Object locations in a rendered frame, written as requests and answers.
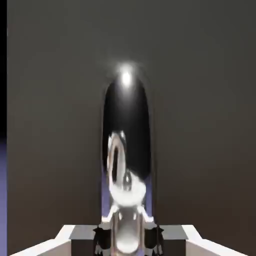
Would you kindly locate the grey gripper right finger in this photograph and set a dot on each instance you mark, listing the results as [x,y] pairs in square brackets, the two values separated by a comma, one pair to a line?
[174,238]

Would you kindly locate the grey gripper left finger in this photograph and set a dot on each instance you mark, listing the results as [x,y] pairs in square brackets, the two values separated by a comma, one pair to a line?
[84,238]

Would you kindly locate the dark grey cabinet door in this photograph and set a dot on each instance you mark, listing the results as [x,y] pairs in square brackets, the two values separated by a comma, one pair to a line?
[50,120]

